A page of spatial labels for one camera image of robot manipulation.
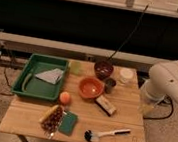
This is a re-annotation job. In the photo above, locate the white lidded container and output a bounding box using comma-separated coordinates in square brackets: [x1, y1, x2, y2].
[119, 68, 134, 84]

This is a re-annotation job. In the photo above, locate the green banana-shaped item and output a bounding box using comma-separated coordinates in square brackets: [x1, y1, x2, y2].
[21, 73, 32, 92]

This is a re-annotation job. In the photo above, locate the green plastic tray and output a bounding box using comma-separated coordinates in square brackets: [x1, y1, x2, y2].
[11, 54, 69, 102]

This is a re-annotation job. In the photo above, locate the orange plastic bowl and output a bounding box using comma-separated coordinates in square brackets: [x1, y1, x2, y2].
[78, 76, 105, 100]

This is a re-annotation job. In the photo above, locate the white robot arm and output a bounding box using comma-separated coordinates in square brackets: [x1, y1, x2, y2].
[139, 60, 178, 116]

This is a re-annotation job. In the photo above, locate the grey folded cloth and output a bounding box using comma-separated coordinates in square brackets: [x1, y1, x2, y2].
[35, 68, 64, 84]

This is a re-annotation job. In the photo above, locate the dark red bowl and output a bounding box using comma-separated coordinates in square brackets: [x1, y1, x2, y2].
[94, 60, 114, 80]

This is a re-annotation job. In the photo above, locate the white dish brush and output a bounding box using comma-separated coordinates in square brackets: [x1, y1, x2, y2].
[84, 129, 131, 142]

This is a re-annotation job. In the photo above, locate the orange fruit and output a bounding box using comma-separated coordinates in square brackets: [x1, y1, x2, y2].
[59, 92, 71, 105]

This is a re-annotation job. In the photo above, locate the green sponge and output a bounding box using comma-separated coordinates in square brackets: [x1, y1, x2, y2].
[58, 112, 78, 135]

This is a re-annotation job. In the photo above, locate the black cable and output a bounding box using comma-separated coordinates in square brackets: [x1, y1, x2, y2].
[105, 0, 151, 68]

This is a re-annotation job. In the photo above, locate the small dark metal cup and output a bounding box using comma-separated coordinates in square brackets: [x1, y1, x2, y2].
[104, 78, 116, 94]

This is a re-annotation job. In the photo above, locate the yellow-green plastic cup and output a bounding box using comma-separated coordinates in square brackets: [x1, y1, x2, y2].
[69, 60, 82, 76]

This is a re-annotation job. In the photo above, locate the corn cob toy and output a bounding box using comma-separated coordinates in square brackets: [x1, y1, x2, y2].
[39, 105, 59, 123]

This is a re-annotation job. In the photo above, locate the tan block eraser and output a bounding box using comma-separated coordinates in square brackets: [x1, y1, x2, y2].
[96, 95, 117, 116]

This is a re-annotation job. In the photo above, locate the brown grape bunch toy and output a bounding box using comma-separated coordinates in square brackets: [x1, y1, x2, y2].
[41, 105, 63, 133]

